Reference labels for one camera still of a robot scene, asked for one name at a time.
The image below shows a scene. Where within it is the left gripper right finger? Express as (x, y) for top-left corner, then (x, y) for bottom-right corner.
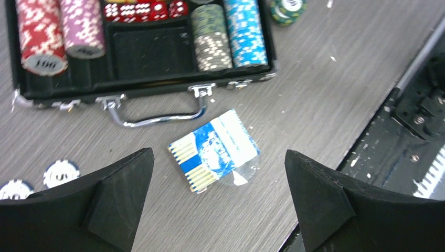
(284, 150), (444, 251)

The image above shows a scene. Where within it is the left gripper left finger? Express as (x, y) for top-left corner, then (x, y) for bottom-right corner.
(1, 148), (154, 251)

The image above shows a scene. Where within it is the blue playing card deck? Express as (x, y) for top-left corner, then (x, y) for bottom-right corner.
(168, 109), (260, 194)

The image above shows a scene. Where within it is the black poker chip case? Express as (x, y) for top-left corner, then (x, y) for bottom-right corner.
(2, 1), (277, 128)

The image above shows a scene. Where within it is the purple poker chip stack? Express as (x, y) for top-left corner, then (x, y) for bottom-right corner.
(59, 0), (105, 59)

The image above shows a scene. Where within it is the red die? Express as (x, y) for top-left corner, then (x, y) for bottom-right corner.
(134, 2), (151, 22)
(169, 0), (188, 18)
(149, 1), (169, 20)
(118, 4), (136, 23)
(103, 3), (120, 22)

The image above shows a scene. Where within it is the blue white chip lower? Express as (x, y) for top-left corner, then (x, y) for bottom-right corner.
(1, 179), (34, 200)

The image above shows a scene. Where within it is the red poker chip stack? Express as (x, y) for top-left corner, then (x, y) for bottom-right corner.
(15, 0), (68, 76)

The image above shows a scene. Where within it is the grey camo chip stack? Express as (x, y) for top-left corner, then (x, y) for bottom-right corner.
(190, 4), (233, 71)

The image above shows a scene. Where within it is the light blue chip stack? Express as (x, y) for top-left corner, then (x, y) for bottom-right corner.
(223, 0), (268, 67)

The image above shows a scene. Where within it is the dark green chip pile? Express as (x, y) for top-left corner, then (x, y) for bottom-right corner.
(269, 0), (307, 26)

